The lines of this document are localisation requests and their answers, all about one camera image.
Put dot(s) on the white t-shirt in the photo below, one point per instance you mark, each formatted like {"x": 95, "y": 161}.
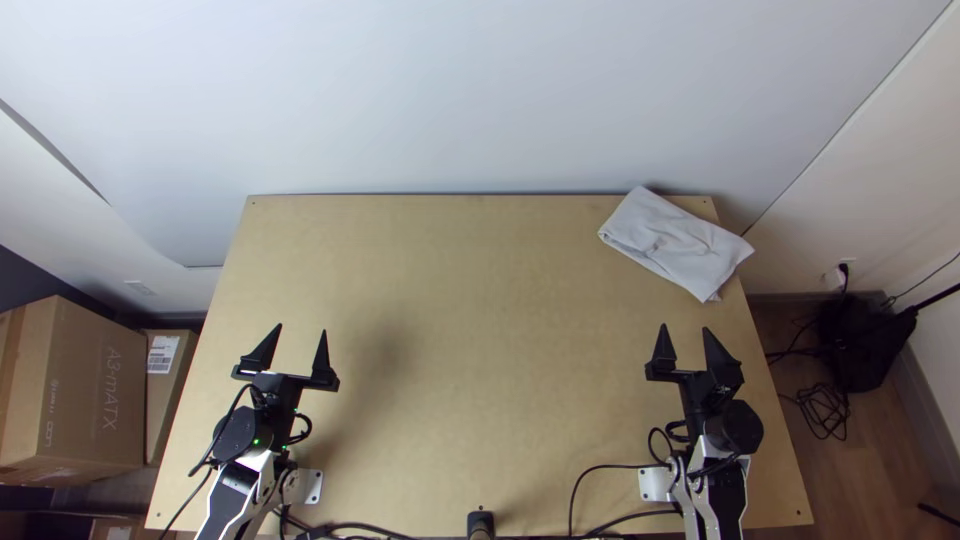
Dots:
{"x": 675, "y": 240}

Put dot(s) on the black stand pole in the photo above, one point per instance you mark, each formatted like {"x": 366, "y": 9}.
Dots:
{"x": 937, "y": 297}

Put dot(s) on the black bag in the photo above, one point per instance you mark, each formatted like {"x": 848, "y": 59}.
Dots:
{"x": 862, "y": 345}

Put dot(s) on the large cardboard box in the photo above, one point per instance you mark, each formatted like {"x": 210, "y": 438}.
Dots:
{"x": 60, "y": 382}

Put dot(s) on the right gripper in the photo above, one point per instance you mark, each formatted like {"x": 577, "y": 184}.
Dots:
{"x": 701, "y": 394}

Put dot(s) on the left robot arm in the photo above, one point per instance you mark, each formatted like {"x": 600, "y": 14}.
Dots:
{"x": 236, "y": 435}

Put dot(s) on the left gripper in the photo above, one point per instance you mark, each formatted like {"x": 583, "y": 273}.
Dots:
{"x": 281, "y": 397}

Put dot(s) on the cardboard box with white label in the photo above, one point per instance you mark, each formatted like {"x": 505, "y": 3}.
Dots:
{"x": 169, "y": 397}

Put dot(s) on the black stand leg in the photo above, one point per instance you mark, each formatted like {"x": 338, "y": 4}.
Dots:
{"x": 941, "y": 514}

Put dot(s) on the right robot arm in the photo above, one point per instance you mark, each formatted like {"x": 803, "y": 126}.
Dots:
{"x": 720, "y": 487}

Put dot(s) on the white wall socket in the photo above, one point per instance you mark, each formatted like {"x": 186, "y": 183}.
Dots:
{"x": 831, "y": 276}

